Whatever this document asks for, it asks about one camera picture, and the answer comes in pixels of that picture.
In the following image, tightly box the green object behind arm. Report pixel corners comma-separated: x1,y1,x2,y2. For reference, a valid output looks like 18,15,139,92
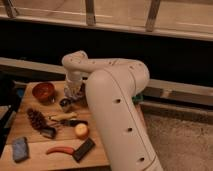
132,94,143,104

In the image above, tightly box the black handled tool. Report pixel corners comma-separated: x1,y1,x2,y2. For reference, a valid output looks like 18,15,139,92
60,120,88,127

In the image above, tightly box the small metal can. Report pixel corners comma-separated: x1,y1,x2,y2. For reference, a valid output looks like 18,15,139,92
59,98,71,113

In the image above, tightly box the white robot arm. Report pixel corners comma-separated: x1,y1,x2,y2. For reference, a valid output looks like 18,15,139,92
62,51,163,171

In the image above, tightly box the small black cup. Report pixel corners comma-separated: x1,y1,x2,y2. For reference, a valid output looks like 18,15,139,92
40,127,56,139

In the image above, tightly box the red-brown bowl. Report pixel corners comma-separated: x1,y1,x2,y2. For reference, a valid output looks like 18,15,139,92
32,82,55,103

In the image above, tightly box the yellow-handled tool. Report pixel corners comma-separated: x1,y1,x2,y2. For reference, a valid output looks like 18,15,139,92
49,112,78,121

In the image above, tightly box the red chili pepper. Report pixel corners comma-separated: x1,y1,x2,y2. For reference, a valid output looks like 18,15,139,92
46,146,75,155

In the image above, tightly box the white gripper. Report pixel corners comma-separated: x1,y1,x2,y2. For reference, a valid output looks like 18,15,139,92
64,79,85,100

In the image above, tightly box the black rectangular block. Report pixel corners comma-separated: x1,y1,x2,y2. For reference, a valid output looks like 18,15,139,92
72,138,95,162

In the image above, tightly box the yellow round fruit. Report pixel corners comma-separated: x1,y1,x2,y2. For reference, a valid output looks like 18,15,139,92
74,123,89,139

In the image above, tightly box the brown pine cone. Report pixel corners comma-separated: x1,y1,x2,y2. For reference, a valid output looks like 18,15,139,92
27,108,47,130

